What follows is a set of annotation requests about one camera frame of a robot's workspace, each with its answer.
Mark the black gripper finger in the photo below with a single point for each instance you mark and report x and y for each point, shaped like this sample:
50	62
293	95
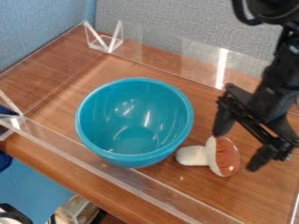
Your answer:
266	153
224	121

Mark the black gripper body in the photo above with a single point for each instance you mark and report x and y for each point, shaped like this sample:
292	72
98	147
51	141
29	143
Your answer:
261	113

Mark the plush brown white mushroom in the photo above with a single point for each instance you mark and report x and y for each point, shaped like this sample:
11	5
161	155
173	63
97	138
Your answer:
220	154

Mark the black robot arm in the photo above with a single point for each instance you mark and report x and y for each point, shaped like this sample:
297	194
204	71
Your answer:
281	74

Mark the blue plastic bowl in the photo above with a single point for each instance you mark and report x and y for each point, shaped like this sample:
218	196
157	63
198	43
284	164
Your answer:
134	120

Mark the clear acrylic back barrier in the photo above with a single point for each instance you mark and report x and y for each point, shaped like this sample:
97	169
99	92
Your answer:
210	65

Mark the clear acrylic barrier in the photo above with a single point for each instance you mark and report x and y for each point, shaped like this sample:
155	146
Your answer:
133	196
210	65

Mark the clear acrylic front barrier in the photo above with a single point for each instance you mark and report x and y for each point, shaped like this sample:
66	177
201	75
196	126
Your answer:
133	196

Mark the grey box under table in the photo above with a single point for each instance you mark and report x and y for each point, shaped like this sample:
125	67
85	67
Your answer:
77	211

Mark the dark blue object left edge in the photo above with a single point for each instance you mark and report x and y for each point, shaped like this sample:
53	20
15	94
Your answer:
6	159

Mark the black white object bottom left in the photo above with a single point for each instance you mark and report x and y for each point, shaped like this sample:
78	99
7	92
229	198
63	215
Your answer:
13	216

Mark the clear acrylic corner bracket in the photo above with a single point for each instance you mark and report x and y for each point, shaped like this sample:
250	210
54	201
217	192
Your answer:
103	42

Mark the clear acrylic left bracket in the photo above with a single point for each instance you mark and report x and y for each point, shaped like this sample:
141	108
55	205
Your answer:
10	116

